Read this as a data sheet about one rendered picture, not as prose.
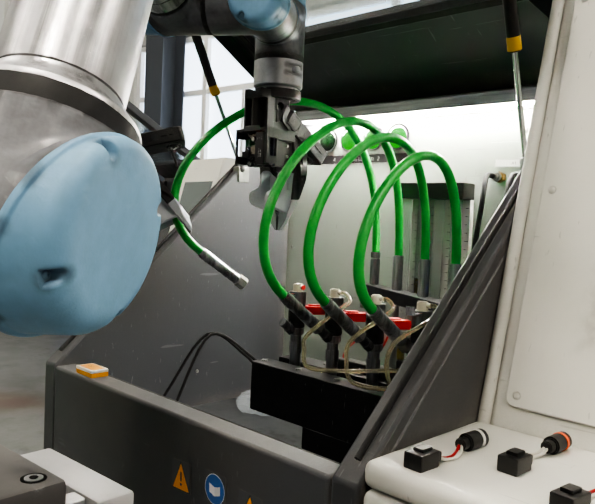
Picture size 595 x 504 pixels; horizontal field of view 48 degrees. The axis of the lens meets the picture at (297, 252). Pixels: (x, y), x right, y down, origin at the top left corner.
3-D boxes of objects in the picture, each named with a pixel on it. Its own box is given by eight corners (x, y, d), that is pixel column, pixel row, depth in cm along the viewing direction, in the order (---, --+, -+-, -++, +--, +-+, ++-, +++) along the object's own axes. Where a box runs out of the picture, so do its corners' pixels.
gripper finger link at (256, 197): (242, 228, 104) (244, 168, 103) (270, 229, 108) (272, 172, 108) (255, 229, 102) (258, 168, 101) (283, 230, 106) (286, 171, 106)
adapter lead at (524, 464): (516, 478, 64) (518, 456, 64) (495, 471, 65) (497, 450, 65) (573, 451, 72) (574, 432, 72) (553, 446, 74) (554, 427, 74)
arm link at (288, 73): (279, 70, 108) (316, 64, 102) (278, 99, 108) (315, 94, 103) (244, 61, 103) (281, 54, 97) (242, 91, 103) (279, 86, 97)
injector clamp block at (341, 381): (247, 450, 111) (251, 359, 110) (290, 438, 118) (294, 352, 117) (421, 523, 87) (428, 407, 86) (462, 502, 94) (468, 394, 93)
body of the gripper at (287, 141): (233, 168, 103) (236, 88, 102) (273, 172, 109) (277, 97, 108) (267, 167, 97) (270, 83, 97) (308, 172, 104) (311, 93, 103)
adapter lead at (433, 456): (420, 475, 64) (422, 453, 63) (402, 467, 65) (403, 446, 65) (490, 449, 72) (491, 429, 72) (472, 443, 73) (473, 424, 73)
